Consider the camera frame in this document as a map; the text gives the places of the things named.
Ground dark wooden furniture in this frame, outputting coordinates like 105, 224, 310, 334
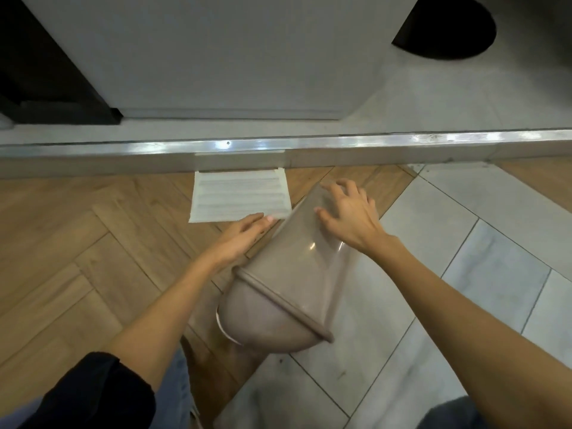
0, 0, 124, 127

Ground person's right hand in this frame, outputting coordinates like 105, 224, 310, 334
314, 178, 394, 257

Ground beige plastic dome-lid trash bin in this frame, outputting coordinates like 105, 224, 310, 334
216, 181, 358, 354

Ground blue jeans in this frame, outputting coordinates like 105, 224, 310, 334
0, 347, 489, 429

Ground silver metal threshold strip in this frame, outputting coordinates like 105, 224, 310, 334
0, 128, 572, 159

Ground black sleeve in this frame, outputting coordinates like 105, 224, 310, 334
17, 351, 157, 429

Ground person's left hand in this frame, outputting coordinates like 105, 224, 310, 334
205, 213, 280, 269

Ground person's left forearm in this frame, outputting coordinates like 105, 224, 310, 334
104, 251, 240, 394

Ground dark round object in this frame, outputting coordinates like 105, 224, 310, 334
391, 0, 498, 61

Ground person's right forearm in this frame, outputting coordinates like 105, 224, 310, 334
364, 234, 572, 429

